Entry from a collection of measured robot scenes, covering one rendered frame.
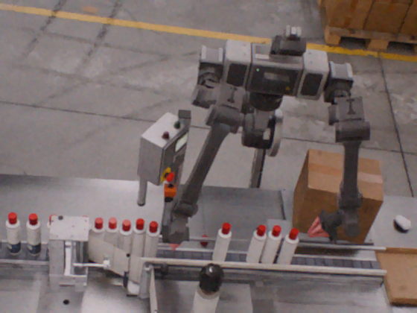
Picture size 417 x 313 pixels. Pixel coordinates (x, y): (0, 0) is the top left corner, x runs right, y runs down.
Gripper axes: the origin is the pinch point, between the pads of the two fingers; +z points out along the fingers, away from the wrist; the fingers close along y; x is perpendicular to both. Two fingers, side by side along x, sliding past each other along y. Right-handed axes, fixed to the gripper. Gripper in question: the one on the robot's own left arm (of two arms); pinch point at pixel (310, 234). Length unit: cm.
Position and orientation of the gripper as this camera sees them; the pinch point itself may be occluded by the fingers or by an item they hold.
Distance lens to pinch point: 275.5
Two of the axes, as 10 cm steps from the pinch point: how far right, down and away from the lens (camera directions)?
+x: 7.0, 4.9, 5.3
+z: -7.2, 4.9, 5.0
